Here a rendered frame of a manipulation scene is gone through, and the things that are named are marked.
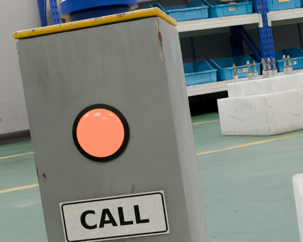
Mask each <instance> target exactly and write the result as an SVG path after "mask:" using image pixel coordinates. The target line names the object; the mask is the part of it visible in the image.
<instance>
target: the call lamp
mask: <svg viewBox="0 0 303 242"><path fill-rule="evenodd" d="M77 139H78V141H79V144H80V145H81V147H82V148H83V149H84V150H85V151H86V152H87V153H89V154H90V155H93V156H95V157H106V156H109V155H111V154H113V153H114V152H116V151H117V150H118V149H119V148H120V146H121V144H122V142H123V139H124V128H123V125H122V123H121V121H120V119H119V118H118V117H117V116H116V115H115V114H114V113H112V112H111V111H109V110H106V109H94V110H91V111H89V112H87V113H86V114H85V115H84V116H83V117H82V118H81V119H80V121H79V123H78V126H77Z"/></svg>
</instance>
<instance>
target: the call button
mask: <svg viewBox="0 0 303 242"><path fill-rule="evenodd" d="M137 7H138V0H62V1H61V2H60V3H59V8H60V14H61V18H63V19H69V22H75V21H81V20H86V19H92V18H97V17H103V16H108V15H114V14H120V13H125V12H131V10H133V9H135V8H137Z"/></svg>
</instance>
